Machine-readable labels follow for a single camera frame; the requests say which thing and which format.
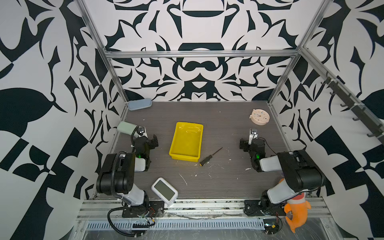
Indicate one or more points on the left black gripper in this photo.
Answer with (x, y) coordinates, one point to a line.
(152, 144)

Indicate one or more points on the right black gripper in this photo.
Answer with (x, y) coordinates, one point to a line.
(245, 142)

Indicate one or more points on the black screwdriver yellow tip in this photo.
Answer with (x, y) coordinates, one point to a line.
(208, 158)

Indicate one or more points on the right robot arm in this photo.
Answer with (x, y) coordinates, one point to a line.
(301, 175)

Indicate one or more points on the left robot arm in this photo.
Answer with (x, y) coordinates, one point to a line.
(116, 177)

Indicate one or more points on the yellow plastic bin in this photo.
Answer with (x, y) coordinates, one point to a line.
(187, 142)

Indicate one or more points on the green glasses case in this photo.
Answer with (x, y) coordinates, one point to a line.
(126, 128)

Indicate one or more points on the pink round alarm clock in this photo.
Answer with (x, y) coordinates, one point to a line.
(259, 117)

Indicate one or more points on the white digital display device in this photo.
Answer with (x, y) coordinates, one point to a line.
(165, 191)

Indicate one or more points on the orange plush toy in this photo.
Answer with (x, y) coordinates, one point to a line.
(297, 205)

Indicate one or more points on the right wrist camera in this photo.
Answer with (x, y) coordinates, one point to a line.
(253, 134)

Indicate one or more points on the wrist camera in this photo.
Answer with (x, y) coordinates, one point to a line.
(253, 134)
(142, 131)

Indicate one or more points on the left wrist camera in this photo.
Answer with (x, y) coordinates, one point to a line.
(142, 131)

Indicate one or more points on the white slotted cable duct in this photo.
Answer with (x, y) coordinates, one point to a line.
(183, 224)

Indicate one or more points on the black wall hook rack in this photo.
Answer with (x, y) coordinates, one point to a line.
(361, 111)

